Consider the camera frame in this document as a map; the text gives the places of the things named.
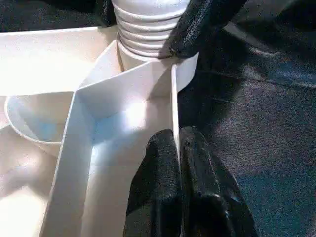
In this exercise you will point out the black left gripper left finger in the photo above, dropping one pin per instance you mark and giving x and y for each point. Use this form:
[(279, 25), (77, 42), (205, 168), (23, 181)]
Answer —
[(155, 185)]

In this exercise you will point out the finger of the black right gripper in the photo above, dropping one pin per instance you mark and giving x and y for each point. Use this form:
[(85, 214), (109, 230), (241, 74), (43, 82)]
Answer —
[(106, 12), (197, 27)]

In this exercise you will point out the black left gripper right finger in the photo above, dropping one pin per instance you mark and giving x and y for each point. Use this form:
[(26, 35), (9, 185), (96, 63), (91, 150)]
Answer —
[(209, 197)]

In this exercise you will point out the white plastic table leg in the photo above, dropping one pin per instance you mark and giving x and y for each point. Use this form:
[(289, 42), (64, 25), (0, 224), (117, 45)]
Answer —
[(148, 24)]

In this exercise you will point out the white plastic table top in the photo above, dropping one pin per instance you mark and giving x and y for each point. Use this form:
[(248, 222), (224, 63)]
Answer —
[(37, 61)]

